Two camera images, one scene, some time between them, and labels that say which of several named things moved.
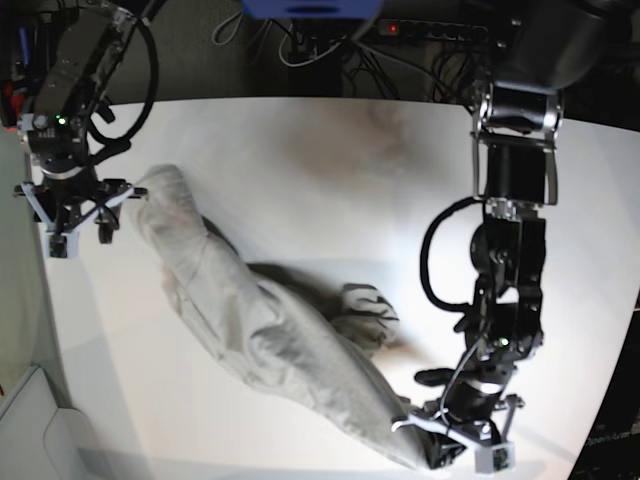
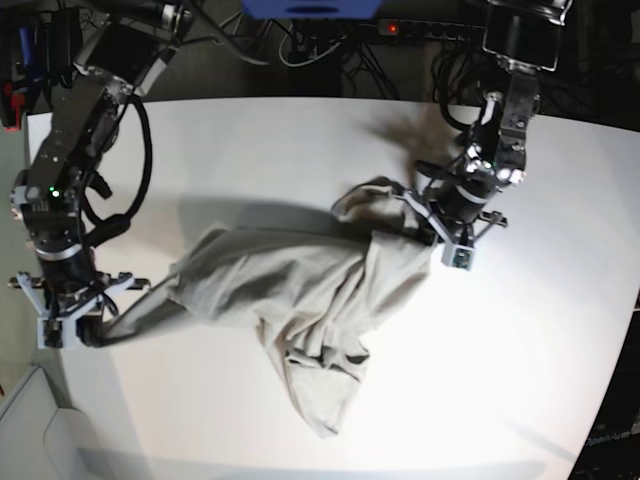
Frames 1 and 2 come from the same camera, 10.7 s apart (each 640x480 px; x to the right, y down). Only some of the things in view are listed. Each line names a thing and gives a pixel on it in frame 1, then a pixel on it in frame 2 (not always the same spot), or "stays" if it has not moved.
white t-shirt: (286, 332) → (314, 298)
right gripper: (469, 409) → (458, 217)
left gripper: (65, 203) → (69, 283)
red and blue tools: (13, 91) stays
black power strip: (451, 31) stays
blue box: (314, 10) stays
